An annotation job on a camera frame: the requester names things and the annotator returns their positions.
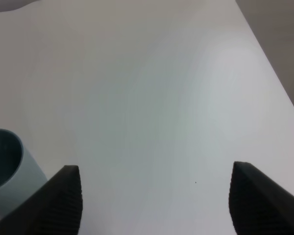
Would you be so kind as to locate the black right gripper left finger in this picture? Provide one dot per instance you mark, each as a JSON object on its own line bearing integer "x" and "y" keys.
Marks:
{"x": 55, "y": 209}

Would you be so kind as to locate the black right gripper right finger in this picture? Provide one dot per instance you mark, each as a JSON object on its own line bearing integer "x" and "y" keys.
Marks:
{"x": 257, "y": 204}

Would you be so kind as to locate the teal plastic cup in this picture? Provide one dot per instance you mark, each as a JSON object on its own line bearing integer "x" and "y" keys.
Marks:
{"x": 20, "y": 175}

